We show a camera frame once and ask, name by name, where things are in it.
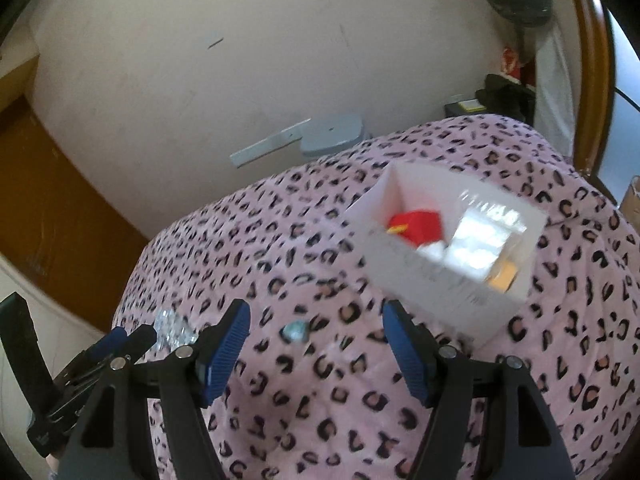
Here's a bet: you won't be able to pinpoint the small teal wrapper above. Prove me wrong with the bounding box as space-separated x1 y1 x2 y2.
280 321 310 344

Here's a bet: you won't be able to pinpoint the wooden window frame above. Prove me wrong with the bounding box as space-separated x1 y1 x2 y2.
573 0 615 181

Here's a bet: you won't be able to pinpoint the clear bag white cotton pads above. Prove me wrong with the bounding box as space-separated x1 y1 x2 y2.
442 191 527 282

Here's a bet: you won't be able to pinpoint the yellow cartoon snack box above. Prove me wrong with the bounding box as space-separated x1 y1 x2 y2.
486 259 518 294

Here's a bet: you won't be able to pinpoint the crumpled silver foil wrapper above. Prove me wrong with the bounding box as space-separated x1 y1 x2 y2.
153 308 198 352

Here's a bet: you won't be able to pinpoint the brown cardboard box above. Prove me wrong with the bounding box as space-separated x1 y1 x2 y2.
620 176 640 222

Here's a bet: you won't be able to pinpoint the red snack bag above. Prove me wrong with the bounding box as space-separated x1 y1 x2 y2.
501 47 525 81

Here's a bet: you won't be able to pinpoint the pink leopard print blanket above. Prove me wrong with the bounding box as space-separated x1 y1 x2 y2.
114 115 639 479

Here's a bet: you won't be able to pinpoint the black bedside table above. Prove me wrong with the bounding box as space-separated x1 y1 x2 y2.
444 74 536 126

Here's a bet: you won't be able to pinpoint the red happy meal box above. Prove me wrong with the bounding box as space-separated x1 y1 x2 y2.
386 209 444 247

